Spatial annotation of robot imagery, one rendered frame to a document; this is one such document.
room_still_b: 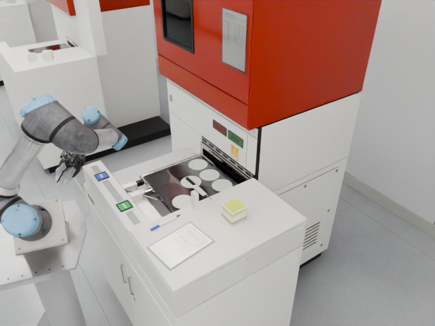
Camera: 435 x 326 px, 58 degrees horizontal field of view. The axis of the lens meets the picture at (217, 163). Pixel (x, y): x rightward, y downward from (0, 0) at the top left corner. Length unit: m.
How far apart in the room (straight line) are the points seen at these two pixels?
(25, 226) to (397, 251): 2.38
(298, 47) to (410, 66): 1.37
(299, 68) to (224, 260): 0.85
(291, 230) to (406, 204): 1.79
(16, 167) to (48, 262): 0.44
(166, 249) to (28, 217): 0.52
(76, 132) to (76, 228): 0.62
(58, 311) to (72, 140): 1.01
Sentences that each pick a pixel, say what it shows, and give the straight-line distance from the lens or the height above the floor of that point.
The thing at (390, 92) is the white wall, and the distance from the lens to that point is 3.05.
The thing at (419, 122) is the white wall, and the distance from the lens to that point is 2.99.
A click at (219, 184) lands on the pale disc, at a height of 0.90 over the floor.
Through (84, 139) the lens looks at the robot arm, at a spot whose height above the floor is 1.37.
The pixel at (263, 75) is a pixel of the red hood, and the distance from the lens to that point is 1.60.
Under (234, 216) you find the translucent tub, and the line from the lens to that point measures 1.53.
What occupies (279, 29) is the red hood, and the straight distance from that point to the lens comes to 1.59.
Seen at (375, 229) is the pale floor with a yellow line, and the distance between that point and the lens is 3.18.
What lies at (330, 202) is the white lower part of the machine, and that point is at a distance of 2.46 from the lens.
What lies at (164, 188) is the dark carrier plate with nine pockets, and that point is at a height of 0.90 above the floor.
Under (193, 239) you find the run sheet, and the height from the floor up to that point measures 0.97.
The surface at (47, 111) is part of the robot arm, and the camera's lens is 1.40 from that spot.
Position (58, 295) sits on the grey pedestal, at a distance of 2.05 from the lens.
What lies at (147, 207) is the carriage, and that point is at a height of 0.88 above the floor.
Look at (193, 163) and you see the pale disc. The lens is 2.03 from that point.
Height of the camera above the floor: 2.03
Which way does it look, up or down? 34 degrees down
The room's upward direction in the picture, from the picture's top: straight up
